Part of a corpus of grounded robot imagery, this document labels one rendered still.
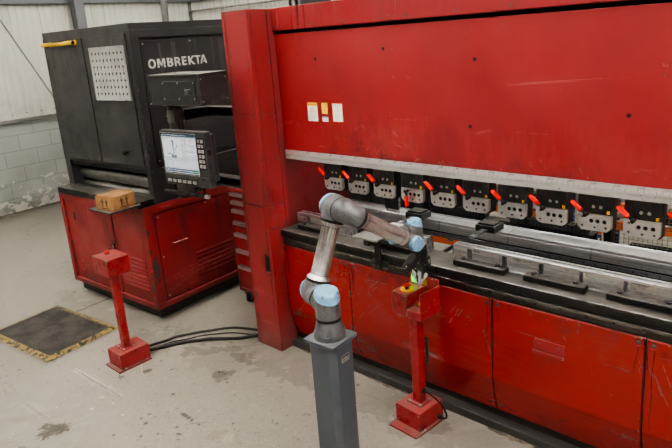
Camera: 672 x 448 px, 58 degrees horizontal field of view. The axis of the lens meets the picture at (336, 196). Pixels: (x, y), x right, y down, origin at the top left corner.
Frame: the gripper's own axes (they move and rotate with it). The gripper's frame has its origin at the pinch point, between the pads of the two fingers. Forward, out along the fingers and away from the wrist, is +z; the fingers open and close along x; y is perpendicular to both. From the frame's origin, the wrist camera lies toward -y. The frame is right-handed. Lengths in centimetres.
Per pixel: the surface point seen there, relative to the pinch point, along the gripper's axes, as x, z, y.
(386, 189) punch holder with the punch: 44, -36, 30
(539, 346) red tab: -56, 28, 20
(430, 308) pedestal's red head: -5.0, 13.7, 1.4
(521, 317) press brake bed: -46, 15, 21
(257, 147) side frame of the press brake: 128, -62, 3
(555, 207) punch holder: -57, -38, 37
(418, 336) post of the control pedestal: 2.3, 31.0, -2.3
